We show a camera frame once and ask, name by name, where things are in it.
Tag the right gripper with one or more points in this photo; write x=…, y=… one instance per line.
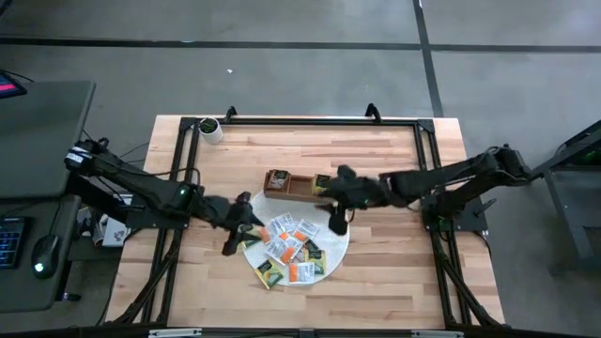
x=364, y=192

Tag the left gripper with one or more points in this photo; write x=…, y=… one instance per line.
x=224, y=212

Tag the white orange Tazo tea bag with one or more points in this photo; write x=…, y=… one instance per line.
x=282, y=250
x=306, y=230
x=264, y=235
x=301, y=272

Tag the dark green tea bag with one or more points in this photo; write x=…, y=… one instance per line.
x=313, y=246

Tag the brown vanilla tea bag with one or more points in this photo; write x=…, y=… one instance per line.
x=280, y=179

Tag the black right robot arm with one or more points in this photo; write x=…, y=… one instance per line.
x=436, y=180

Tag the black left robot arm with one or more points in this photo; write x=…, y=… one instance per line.
x=131, y=180

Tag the white round woven placemat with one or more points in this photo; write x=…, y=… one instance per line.
x=337, y=244

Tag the wooden three-compartment box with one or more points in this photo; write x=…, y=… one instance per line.
x=296, y=188

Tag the small plant in white pot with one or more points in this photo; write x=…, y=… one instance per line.
x=211, y=129

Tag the white printed box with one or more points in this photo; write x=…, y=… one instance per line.
x=115, y=232

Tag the black desk caster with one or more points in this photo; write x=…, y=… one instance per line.
x=71, y=296

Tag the black computer mouse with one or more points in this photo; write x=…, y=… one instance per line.
x=44, y=256

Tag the grey standing desk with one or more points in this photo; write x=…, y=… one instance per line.
x=42, y=141

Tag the black backlit keyboard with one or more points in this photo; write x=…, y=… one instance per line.
x=11, y=241

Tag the black metal side table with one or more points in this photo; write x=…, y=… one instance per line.
x=575, y=230

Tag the screen with pink stripe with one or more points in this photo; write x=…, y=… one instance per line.
x=9, y=87

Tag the black metal table frame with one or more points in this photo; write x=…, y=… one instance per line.
x=328, y=122

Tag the silver frame bracket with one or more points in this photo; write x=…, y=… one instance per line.
x=436, y=333
x=174, y=333

